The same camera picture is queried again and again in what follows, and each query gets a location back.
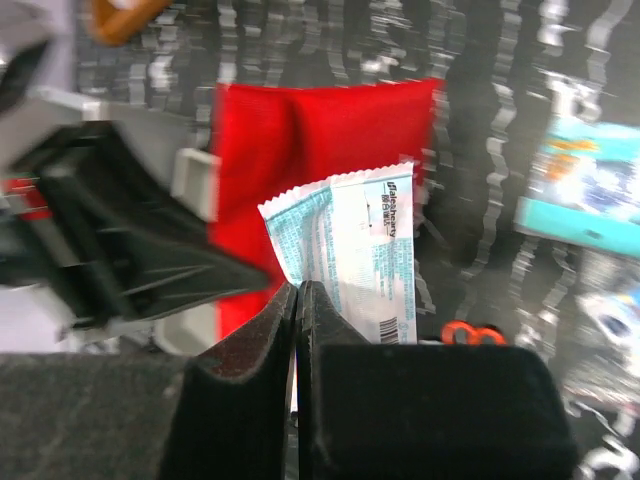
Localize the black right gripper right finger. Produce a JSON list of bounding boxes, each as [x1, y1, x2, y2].
[[298, 281, 579, 479]]

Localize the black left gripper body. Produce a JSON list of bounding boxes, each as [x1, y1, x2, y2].
[[1, 39, 268, 330]]

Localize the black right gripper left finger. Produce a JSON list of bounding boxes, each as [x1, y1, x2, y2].
[[1, 285, 297, 479]]

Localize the white gauze packet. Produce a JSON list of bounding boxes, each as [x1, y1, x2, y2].
[[258, 162, 417, 344]]

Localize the red first aid pouch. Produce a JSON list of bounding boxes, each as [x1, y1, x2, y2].
[[208, 78, 445, 337]]

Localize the teal white packet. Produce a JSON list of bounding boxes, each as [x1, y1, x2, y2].
[[515, 118, 639, 257]]

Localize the orange small scissors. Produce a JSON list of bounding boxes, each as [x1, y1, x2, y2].
[[441, 320, 507, 345]]

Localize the wooden shelf rack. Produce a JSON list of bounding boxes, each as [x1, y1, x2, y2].
[[86, 0, 172, 46]]

